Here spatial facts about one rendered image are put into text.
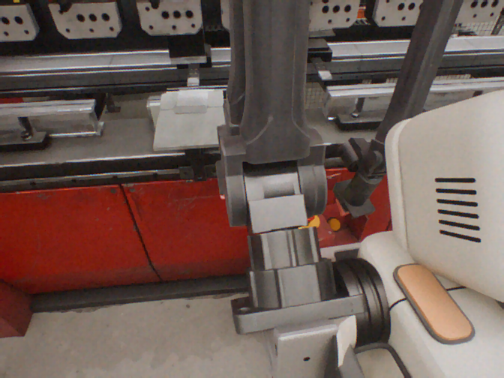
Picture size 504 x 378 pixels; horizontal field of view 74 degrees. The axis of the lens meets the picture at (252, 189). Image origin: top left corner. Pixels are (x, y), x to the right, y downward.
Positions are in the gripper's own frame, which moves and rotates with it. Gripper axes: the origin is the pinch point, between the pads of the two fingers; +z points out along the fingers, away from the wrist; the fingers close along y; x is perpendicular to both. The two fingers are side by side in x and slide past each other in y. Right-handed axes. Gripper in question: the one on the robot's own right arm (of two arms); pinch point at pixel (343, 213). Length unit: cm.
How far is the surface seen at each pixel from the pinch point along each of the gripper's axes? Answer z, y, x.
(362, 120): -4.0, 26.5, -19.6
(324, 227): 1.7, -1.7, 6.3
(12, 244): 38, 39, 100
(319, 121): 0.8, 33.4, -8.9
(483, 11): -34, 31, -47
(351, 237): 8.7, -4.5, -3.4
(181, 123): -12.6, 32.1, 36.0
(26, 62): 3, 89, 79
